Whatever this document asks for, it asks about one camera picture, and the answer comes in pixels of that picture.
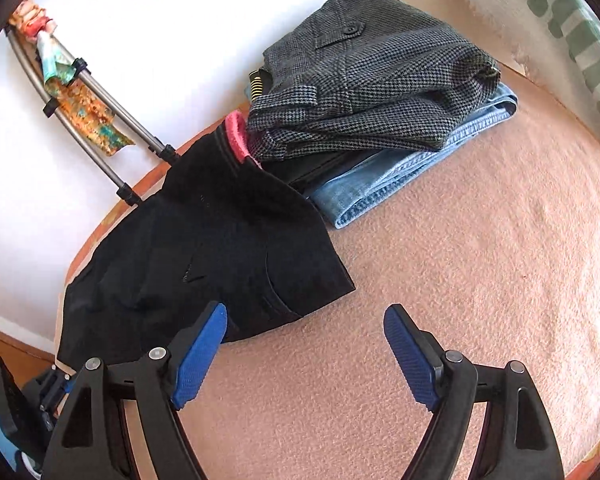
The pink cloth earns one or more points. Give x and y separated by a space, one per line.
240 137

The grey houndstooth pants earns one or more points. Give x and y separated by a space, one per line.
365 75

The colourful patterned scarf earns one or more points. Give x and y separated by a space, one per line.
65 85

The blue denim jeans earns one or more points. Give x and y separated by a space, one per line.
405 170

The black pants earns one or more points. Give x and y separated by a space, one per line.
190 255

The metal folding stand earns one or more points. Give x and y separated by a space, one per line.
87 110

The pink blanket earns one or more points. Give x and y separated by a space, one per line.
430 270

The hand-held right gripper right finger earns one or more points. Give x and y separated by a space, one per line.
410 355

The white green patterned pillow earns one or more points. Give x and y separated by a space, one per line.
545 25

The black folded garment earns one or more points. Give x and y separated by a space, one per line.
315 167

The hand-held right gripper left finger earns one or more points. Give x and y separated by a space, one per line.
200 355

